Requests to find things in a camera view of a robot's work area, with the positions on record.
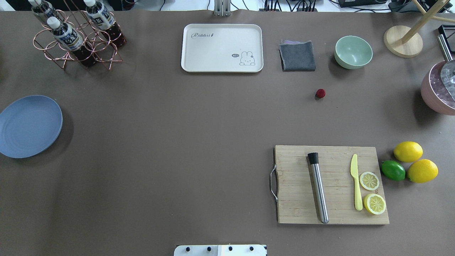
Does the red strawberry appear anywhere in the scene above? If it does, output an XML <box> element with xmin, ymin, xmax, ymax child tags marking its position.
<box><xmin>315</xmin><ymin>89</ymin><xmax>326</xmax><ymax>99</ymax></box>

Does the blue plastic plate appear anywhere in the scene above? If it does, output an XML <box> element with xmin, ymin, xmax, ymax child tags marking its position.
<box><xmin>0</xmin><ymin>95</ymin><xmax>63</xmax><ymax>159</ymax></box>

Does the cream rabbit tray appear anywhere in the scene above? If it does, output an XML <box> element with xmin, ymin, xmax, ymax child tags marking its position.
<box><xmin>181</xmin><ymin>24</ymin><xmax>264</xmax><ymax>73</ymax></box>

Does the steel muddler black tip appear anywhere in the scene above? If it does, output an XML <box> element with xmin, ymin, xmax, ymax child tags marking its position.
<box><xmin>307</xmin><ymin>152</ymin><xmax>330</xmax><ymax>224</ymax></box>

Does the grey folded cloth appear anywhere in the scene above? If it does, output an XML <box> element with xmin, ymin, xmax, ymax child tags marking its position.
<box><xmin>279</xmin><ymin>40</ymin><xmax>316</xmax><ymax>71</ymax></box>

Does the wooden cutting board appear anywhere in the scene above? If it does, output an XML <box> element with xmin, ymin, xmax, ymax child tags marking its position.
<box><xmin>274</xmin><ymin>145</ymin><xmax>389</xmax><ymax>225</ymax></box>

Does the yellow plastic knife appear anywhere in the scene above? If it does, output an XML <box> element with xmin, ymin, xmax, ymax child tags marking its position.
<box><xmin>350</xmin><ymin>154</ymin><xmax>363</xmax><ymax>211</ymax></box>

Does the green bowl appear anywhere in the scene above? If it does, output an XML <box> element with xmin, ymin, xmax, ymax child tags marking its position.
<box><xmin>334</xmin><ymin>36</ymin><xmax>373</xmax><ymax>70</ymax></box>

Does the lemon half upper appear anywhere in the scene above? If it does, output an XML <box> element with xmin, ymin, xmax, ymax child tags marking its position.
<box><xmin>359</xmin><ymin>172</ymin><xmax>380</xmax><ymax>191</ymax></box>

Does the lemon half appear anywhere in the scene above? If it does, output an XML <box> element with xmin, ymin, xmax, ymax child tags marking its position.
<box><xmin>363</xmin><ymin>193</ymin><xmax>386</xmax><ymax>214</ymax></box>
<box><xmin>359</xmin><ymin>172</ymin><xmax>380</xmax><ymax>191</ymax></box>

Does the lemon half lower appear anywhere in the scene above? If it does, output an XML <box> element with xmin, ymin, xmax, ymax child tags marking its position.
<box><xmin>363</xmin><ymin>193</ymin><xmax>386</xmax><ymax>214</ymax></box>

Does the green lime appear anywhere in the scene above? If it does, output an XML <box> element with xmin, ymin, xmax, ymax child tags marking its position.
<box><xmin>381</xmin><ymin>160</ymin><xmax>406</xmax><ymax>181</ymax></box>

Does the tea bottle back right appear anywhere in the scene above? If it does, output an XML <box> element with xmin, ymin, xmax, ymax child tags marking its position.
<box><xmin>84</xmin><ymin>0</ymin><xmax>126</xmax><ymax>48</ymax></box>

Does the tea bottle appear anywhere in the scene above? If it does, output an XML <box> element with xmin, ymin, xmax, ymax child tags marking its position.
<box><xmin>47</xmin><ymin>17</ymin><xmax>97</xmax><ymax>68</ymax></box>
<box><xmin>84</xmin><ymin>0</ymin><xmax>126</xmax><ymax>48</ymax></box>
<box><xmin>28</xmin><ymin>0</ymin><xmax>64</xmax><ymax>27</ymax></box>

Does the yellow lemon upper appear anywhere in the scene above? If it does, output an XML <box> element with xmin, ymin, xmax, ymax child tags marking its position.
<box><xmin>393</xmin><ymin>141</ymin><xmax>423</xmax><ymax>162</ymax></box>

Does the yellow lemon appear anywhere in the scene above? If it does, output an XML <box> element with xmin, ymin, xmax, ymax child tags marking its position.
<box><xmin>407</xmin><ymin>159</ymin><xmax>439</xmax><ymax>183</ymax></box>
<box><xmin>393</xmin><ymin>141</ymin><xmax>423</xmax><ymax>162</ymax></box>

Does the tea bottle front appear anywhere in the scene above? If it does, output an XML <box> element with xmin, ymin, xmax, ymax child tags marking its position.
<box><xmin>47</xmin><ymin>17</ymin><xmax>97</xmax><ymax>68</ymax></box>

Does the wooden mug tree stand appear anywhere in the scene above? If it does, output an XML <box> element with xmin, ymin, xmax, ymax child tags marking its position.
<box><xmin>384</xmin><ymin>0</ymin><xmax>455</xmax><ymax>58</ymax></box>

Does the yellow lemon lower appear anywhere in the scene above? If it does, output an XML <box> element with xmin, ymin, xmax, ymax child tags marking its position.
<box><xmin>407</xmin><ymin>159</ymin><xmax>439</xmax><ymax>183</ymax></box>

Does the pink bowl of ice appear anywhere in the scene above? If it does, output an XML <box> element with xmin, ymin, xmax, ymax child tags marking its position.
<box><xmin>421</xmin><ymin>60</ymin><xmax>455</xmax><ymax>116</ymax></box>

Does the tea bottle back left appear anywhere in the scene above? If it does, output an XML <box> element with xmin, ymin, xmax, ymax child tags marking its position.
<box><xmin>28</xmin><ymin>0</ymin><xmax>64</xmax><ymax>27</ymax></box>

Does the steel ice scoop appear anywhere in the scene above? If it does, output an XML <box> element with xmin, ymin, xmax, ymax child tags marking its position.
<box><xmin>438</xmin><ymin>34</ymin><xmax>455</xmax><ymax>100</ymax></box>

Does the aluminium frame post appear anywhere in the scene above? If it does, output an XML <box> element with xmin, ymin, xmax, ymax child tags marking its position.
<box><xmin>214</xmin><ymin>0</ymin><xmax>231</xmax><ymax>17</ymax></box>

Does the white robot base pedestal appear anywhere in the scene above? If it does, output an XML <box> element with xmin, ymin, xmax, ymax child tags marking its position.
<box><xmin>173</xmin><ymin>244</ymin><xmax>268</xmax><ymax>256</ymax></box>

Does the copper wire bottle rack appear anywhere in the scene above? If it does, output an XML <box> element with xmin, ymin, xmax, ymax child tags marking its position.
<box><xmin>33</xmin><ymin>0</ymin><xmax>122</xmax><ymax>69</ymax></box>

